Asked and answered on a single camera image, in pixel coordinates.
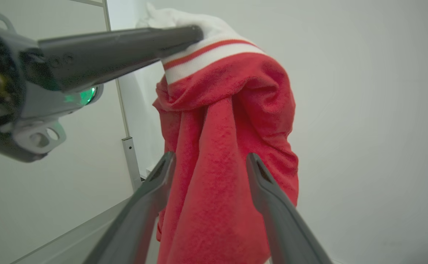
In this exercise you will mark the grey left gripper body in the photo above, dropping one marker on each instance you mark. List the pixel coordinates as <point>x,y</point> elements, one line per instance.
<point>34,104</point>

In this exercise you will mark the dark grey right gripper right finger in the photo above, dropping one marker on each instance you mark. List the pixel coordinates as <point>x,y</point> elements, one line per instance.
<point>287,227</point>

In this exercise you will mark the white metal frame post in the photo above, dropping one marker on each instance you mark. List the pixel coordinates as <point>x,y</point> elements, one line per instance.
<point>131,157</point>

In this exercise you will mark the red garment with white stripes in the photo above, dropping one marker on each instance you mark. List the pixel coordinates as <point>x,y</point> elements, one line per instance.
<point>221,139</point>

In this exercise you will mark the grey floor rail strip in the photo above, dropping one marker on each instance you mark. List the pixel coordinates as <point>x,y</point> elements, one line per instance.
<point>71,238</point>

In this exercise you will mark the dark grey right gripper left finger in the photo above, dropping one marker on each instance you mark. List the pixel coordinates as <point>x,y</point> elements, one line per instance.
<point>135,223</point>

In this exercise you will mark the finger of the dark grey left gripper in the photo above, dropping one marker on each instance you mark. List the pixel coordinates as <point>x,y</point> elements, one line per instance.
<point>107,55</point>

